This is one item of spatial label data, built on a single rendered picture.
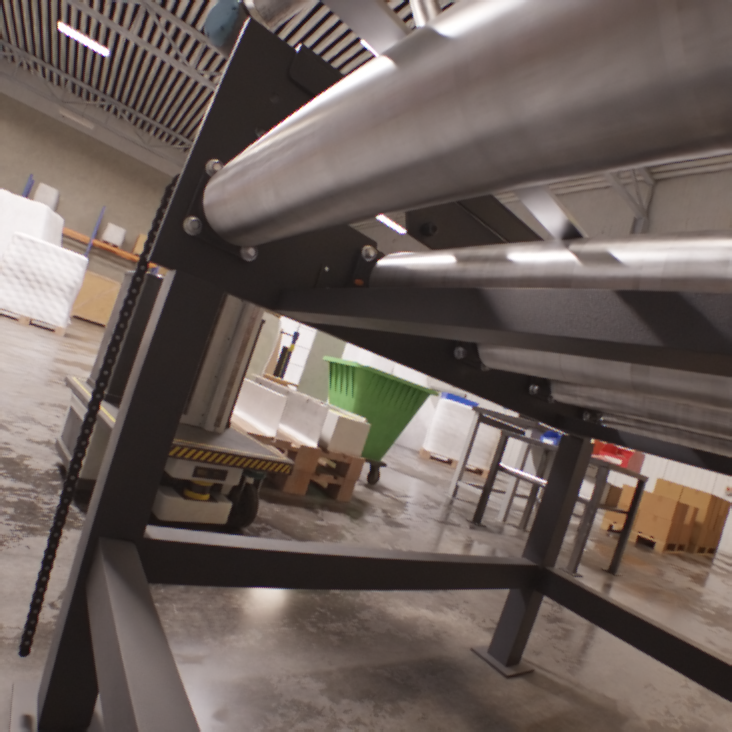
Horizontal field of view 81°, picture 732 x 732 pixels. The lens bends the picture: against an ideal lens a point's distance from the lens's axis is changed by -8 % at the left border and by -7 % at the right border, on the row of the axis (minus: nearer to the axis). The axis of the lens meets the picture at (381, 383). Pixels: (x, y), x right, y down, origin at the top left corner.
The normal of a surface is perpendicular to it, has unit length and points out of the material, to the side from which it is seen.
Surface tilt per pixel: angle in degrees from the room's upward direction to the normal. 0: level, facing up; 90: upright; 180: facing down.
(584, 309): 90
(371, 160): 149
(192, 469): 90
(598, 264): 87
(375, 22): 180
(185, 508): 90
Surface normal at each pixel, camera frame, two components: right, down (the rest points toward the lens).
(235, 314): 0.69, 0.20
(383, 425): 0.40, 0.29
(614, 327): -0.75, -0.28
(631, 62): -0.70, 0.60
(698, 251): -0.65, -0.50
